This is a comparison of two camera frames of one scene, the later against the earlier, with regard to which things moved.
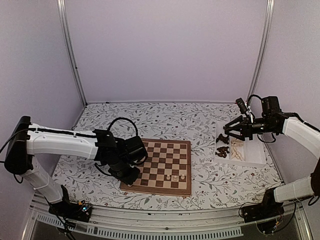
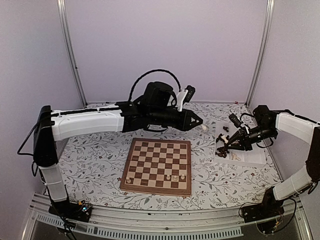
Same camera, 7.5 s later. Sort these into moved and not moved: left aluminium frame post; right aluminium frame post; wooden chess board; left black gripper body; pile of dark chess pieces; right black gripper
Moved: left black gripper body; right black gripper
Not moved: pile of dark chess pieces; left aluminium frame post; right aluminium frame post; wooden chess board
